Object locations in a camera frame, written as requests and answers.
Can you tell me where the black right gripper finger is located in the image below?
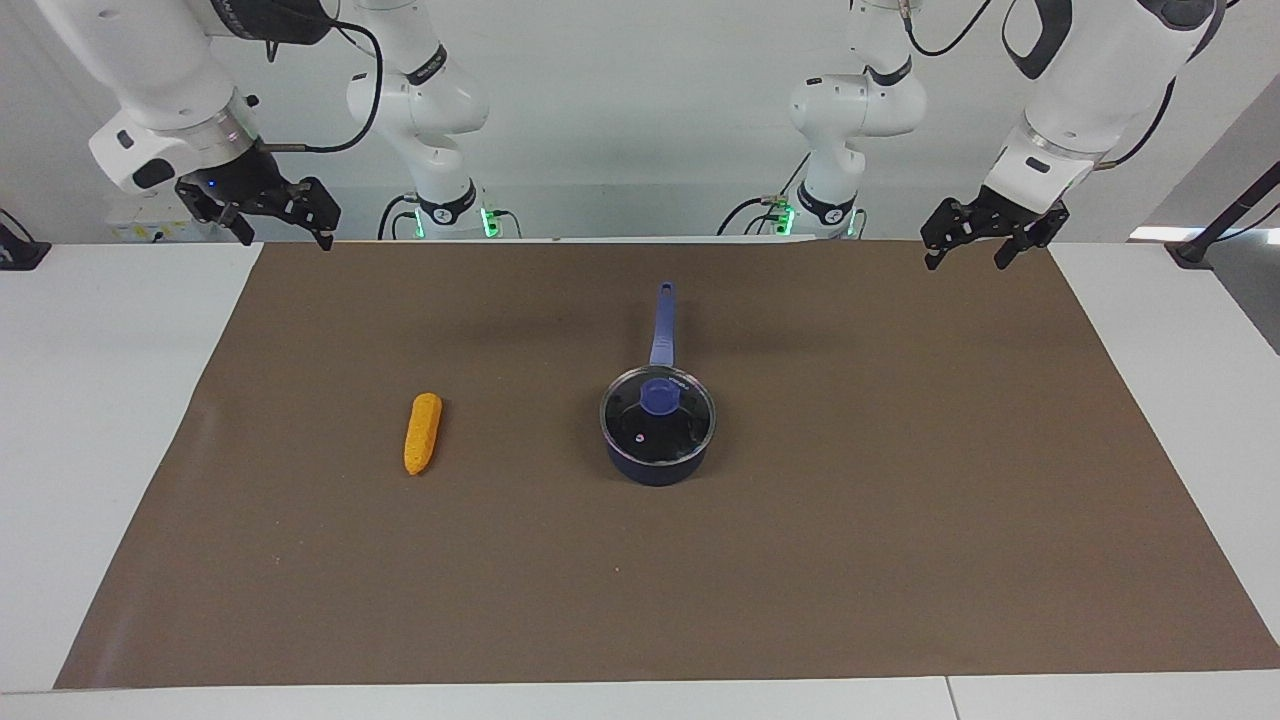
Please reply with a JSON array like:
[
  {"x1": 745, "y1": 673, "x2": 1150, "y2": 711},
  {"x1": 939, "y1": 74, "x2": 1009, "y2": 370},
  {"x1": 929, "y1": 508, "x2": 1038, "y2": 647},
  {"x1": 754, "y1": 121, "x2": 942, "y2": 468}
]
[
  {"x1": 288, "y1": 176, "x2": 342, "y2": 252},
  {"x1": 188, "y1": 198, "x2": 257, "y2": 248}
]

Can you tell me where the yellow corn cob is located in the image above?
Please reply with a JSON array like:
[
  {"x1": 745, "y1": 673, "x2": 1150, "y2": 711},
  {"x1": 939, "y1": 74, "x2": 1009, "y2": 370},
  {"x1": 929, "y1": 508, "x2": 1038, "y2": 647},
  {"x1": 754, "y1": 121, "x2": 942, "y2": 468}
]
[{"x1": 403, "y1": 392, "x2": 444, "y2": 477}]

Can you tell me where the glass lid with blue knob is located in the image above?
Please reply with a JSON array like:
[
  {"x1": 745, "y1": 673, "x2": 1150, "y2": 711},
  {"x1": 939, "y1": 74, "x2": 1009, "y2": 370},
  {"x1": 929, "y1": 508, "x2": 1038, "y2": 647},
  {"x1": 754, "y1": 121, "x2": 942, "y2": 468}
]
[{"x1": 600, "y1": 365, "x2": 717, "y2": 467}]

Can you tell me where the white power strip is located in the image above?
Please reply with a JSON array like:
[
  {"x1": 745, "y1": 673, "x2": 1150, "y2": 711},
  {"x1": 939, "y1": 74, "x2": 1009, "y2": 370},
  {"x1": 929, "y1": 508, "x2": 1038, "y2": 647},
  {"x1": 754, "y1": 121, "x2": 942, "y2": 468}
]
[{"x1": 105, "y1": 205, "x2": 206, "y2": 244}]

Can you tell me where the black stand leg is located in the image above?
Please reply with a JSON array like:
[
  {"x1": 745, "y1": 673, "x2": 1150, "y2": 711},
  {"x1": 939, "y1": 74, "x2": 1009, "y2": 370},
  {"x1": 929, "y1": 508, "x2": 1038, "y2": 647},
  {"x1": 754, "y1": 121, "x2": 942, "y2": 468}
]
[{"x1": 1164, "y1": 165, "x2": 1280, "y2": 267}]

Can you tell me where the brown table mat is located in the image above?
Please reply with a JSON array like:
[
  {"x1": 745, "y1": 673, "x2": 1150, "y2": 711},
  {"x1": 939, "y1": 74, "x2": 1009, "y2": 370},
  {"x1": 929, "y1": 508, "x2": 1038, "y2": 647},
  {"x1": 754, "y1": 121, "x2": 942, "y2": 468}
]
[{"x1": 53, "y1": 240, "x2": 1280, "y2": 690}]

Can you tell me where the black right base cable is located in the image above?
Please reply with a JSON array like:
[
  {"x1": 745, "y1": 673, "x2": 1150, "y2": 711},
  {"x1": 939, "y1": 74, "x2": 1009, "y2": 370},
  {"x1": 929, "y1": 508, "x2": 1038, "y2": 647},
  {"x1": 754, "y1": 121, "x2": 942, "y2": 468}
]
[{"x1": 377, "y1": 193, "x2": 423, "y2": 242}]

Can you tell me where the black base cable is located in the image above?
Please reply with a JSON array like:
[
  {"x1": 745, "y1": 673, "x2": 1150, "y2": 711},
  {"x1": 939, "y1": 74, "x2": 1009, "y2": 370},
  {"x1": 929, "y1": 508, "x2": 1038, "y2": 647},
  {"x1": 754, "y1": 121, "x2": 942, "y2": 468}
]
[
  {"x1": 377, "y1": 193, "x2": 423, "y2": 242},
  {"x1": 715, "y1": 152, "x2": 813, "y2": 238}
]

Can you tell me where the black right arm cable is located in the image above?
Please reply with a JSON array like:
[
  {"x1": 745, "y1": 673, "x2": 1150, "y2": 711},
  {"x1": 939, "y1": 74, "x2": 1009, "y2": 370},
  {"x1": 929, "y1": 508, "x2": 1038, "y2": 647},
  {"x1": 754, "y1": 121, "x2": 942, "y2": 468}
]
[{"x1": 262, "y1": 14, "x2": 385, "y2": 157}]

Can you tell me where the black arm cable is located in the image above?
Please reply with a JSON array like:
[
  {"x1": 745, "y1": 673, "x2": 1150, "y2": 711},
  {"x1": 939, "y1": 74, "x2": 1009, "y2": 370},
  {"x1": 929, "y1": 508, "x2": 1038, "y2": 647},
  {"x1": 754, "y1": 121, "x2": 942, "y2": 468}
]
[
  {"x1": 898, "y1": 0, "x2": 1179, "y2": 173},
  {"x1": 262, "y1": 14, "x2": 385, "y2": 157}
]

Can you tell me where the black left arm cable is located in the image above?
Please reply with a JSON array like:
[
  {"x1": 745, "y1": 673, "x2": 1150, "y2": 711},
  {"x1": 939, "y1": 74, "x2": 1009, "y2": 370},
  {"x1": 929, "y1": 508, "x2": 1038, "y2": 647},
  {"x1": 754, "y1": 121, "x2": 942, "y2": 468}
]
[{"x1": 898, "y1": 0, "x2": 1179, "y2": 173}]

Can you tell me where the black left base cable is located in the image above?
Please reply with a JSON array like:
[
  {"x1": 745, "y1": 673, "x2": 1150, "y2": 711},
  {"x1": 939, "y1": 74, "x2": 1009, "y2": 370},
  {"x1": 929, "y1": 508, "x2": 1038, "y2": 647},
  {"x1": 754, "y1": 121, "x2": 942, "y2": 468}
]
[{"x1": 715, "y1": 152, "x2": 813, "y2": 238}]

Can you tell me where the black clamp mount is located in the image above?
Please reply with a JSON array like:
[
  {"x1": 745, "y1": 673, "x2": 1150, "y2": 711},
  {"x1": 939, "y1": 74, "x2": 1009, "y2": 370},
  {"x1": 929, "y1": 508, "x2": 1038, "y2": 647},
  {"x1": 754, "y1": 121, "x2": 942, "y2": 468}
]
[{"x1": 0, "y1": 208, "x2": 52, "y2": 272}]

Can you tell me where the dark pot with blue handle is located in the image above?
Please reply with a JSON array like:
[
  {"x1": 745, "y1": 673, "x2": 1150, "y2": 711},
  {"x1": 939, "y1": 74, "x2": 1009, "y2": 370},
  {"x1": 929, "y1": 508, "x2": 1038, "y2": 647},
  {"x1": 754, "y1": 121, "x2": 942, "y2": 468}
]
[{"x1": 599, "y1": 281, "x2": 718, "y2": 488}]

